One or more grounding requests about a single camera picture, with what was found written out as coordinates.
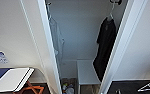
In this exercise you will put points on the white wardrobe carcass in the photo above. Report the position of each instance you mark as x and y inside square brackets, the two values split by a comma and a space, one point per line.
[77, 33]

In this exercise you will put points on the white wall sign blue print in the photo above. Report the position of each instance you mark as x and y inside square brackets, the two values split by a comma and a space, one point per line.
[0, 56]

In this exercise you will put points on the white round container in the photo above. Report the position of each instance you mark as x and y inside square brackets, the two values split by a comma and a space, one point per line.
[70, 91]

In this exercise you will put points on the black hanging garment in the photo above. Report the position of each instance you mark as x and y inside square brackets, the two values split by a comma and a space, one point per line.
[104, 46]

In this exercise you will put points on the dark clothes rail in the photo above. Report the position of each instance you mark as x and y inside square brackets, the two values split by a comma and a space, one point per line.
[116, 1]

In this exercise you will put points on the orange folding stand frame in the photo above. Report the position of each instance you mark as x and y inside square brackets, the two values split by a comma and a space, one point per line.
[32, 88]

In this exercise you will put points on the white clothes hanger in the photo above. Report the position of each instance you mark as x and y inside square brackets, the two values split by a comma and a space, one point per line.
[110, 16]

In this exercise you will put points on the white inner drawer unit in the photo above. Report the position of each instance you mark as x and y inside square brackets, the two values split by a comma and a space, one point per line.
[87, 71]

